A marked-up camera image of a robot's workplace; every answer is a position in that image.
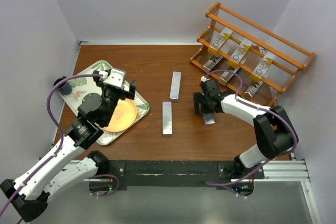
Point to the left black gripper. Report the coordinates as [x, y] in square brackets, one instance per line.
[129, 94]

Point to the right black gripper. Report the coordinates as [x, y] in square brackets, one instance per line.
[198, 98]

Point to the silver angled R&O box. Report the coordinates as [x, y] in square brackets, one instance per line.
[212, 63]

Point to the silver gold R&O toothpaste box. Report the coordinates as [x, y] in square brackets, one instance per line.
[263, 66]

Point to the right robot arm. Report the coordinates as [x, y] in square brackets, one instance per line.
[274, 132]

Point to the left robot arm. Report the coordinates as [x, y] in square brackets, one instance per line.
[31, 193]

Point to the wooden tiered shelf rack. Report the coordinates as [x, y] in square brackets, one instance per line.
[290, 60]

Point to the orange round plate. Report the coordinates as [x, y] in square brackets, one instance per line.
[123, 117]

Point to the floral leaf pattern tray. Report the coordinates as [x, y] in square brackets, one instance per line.
[85, 85]

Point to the dark blue mug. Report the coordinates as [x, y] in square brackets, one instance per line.
[65, 88]

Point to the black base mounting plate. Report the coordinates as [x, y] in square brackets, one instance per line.
[174, 173]

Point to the aluminium frame rail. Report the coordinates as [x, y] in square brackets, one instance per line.
[279, 193]

